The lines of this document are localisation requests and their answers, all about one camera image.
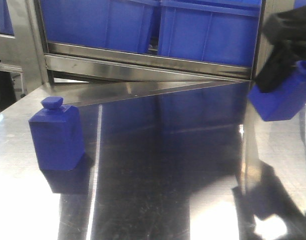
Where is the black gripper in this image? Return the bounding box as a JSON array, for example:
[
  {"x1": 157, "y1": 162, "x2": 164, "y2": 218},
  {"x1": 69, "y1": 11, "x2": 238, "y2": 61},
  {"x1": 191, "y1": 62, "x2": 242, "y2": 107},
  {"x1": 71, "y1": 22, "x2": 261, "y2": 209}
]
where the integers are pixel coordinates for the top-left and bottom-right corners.
[{"x1": 255, "y1": 5, "x2": 306, "y2": 93}]

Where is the blue bottle part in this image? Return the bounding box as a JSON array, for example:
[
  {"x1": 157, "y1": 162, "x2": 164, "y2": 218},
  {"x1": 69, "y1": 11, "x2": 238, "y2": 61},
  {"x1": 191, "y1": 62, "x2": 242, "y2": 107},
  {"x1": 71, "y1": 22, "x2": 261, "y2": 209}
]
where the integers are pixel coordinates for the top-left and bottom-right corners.
[
  {"x1": 28, "y1": 96, "x2": 85, "y2": 171},
  {"x1": 248, "y1": 60, "x2": 306, "y2": 122}
]

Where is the stainless steel shelf rack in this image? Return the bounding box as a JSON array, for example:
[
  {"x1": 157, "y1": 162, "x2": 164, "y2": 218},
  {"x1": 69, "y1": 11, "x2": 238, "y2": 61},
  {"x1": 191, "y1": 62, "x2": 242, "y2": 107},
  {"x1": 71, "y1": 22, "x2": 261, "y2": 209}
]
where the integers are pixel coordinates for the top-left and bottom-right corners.
[{"x1": 0, "y1": 0, "x2": 273, "y2": 92}]

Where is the blue bin front right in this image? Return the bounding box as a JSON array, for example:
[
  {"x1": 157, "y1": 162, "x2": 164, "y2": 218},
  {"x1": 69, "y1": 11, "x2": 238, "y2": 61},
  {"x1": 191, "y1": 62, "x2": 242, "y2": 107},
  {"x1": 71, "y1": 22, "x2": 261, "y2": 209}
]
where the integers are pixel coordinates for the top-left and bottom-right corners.
[{"x1": 158, "y1": 0, "x2": 261, "y2": 67}]

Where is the blue bin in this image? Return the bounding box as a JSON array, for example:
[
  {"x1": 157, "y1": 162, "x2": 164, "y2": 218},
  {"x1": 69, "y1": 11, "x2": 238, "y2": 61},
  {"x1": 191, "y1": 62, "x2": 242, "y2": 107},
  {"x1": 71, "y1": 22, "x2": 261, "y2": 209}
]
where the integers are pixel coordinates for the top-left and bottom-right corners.
[
  {"x1": 158, "y1": 0, "x2": 261, "y2": 67},
  {"x1": 40, "y1": 0, "x2": 159, "y2": 54}
]

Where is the blue bin front left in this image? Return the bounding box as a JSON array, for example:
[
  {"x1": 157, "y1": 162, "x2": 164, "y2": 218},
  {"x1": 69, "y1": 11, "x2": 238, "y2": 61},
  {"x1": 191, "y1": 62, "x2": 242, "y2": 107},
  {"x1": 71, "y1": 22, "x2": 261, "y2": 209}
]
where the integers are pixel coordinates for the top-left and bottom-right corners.
[{"x1": 40, "y1": 0, "x2": 159, "y2": 54}]

